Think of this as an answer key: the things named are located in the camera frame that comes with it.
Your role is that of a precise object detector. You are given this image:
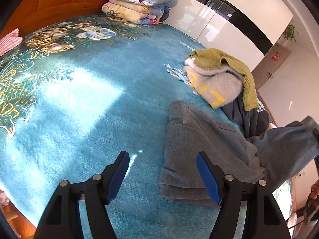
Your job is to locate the white glossy wardrobe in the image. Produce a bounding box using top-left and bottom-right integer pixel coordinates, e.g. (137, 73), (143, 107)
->
(166, 0), (293, 70)

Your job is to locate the pink zigzag pillow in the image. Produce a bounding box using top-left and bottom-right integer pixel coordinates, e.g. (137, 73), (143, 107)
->
(0, 28), (23, 56)

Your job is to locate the wooden headboard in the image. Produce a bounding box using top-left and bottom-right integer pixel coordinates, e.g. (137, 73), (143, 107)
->
(1, 0), (107, 37)

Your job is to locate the teal floral bedspread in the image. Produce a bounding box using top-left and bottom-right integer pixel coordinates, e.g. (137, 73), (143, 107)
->
(1, 15), (229, 238)

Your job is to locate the red door decoration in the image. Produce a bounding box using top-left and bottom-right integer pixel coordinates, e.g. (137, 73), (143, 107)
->
(271, 52), (281, 62)

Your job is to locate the person right hand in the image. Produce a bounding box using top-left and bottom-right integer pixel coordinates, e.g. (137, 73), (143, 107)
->
(309, 180), (319, 200)

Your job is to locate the beige room door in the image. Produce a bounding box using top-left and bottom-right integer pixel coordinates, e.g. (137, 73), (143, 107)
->
(252, 43), (291, 91)

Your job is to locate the grey-blue knit sweater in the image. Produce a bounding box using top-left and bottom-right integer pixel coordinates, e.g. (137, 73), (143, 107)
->
(159, 101), (318, 207)

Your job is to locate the dark grey garment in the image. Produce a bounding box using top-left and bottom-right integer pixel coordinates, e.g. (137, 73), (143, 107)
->
(221, 92), (270, 138)

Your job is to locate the white yellow fuzzy sweater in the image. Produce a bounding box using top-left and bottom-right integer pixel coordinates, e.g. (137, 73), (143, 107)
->
(183, 58), (243, 109)

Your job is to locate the mustard yellow knit sweater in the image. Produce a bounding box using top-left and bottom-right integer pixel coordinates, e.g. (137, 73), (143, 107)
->
(184, 49), (258, 111)

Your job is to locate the green hanging plant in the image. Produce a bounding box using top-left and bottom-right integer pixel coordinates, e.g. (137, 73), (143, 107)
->
(283, 24), (299, 42)

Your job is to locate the floral folded quilt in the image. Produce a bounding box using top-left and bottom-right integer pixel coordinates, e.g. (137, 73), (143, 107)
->
(102, 0), (169, 25)

